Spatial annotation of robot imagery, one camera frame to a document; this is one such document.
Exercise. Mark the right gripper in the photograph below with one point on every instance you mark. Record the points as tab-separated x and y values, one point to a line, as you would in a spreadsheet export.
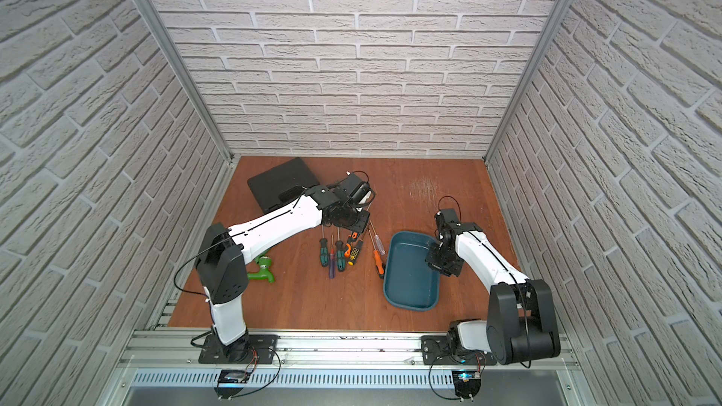
431	258

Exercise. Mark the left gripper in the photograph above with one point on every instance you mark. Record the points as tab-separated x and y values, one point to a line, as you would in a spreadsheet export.
357	222

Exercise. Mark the teal storage tray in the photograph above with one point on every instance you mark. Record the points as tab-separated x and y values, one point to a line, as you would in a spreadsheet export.
409	282

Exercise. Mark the black yellow screwdriver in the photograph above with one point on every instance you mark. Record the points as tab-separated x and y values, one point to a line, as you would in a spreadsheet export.
356	250

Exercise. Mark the clear handle screwdriver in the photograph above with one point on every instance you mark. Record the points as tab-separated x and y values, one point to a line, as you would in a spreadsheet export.
377	241

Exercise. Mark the purple slim screwdriver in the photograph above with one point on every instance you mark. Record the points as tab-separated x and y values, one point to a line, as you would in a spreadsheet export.
332	260

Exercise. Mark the large orange black screwdriver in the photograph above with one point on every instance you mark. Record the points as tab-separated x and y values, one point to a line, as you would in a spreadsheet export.
378	261

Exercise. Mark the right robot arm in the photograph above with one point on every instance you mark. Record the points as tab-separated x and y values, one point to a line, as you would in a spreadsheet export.
521	324

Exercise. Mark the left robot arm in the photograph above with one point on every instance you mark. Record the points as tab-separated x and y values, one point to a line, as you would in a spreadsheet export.
226	251

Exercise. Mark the short orange black screwdriver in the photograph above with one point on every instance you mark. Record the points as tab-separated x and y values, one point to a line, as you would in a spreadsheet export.
349	244

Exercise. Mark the black plastic tool case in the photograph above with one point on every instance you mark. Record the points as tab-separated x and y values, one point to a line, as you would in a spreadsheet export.
281	185

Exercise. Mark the lower green plastic faucet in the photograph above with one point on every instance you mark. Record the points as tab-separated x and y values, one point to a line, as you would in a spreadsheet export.
263	273

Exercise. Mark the right controller board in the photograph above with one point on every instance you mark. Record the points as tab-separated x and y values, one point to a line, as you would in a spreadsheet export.
467	384

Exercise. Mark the controller board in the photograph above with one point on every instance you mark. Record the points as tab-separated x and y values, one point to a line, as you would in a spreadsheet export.
231	383
467	384

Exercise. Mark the left controller board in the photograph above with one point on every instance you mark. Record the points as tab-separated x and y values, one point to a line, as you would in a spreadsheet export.
231	383

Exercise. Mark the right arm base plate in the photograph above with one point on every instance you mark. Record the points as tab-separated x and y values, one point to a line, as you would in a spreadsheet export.
445	351

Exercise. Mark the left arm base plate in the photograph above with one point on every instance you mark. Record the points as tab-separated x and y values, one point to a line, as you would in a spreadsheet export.
239	352

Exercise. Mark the aluminium front rail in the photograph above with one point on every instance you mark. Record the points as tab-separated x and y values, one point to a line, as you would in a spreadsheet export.
172	348

